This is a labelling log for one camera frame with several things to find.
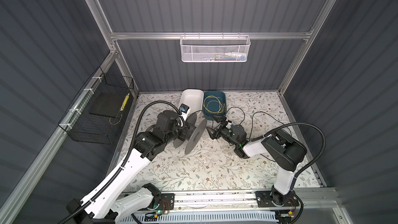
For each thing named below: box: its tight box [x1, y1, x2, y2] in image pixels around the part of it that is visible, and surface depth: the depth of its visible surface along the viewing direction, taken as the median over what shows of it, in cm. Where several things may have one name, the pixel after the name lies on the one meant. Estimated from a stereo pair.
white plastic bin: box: [178, 88, 205, 116], surface depth 117 cm
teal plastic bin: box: [203, 90, 227, 121], surface depth 114 cm
